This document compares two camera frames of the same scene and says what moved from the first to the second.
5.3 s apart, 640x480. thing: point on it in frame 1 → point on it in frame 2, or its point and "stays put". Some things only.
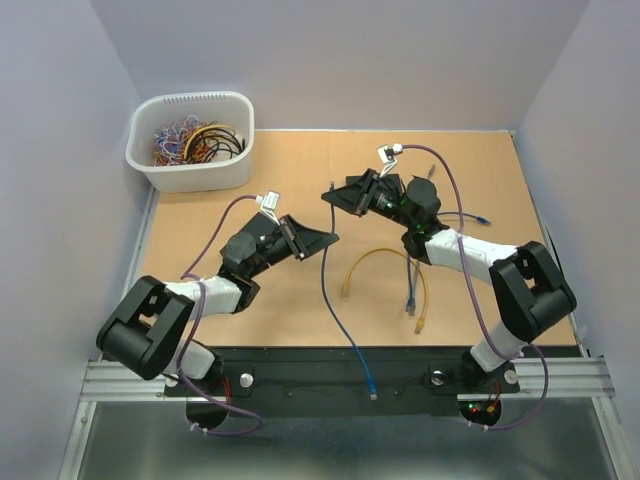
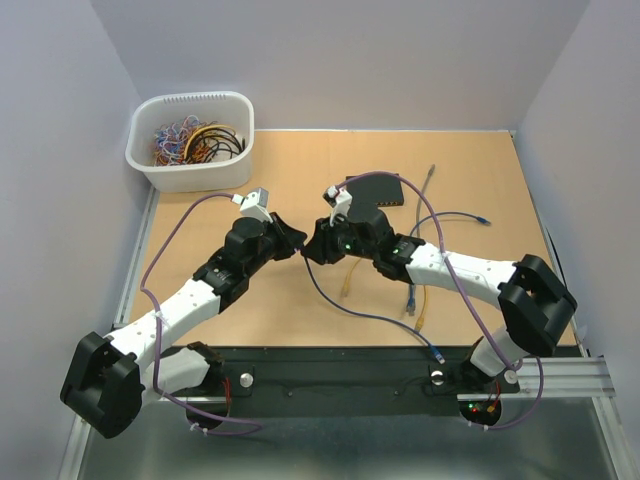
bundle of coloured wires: (191, 140) stays put
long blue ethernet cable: (348, 344) → (436, 352)
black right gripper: (351, 198) → (319, 248)
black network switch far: (380, 192) stays put
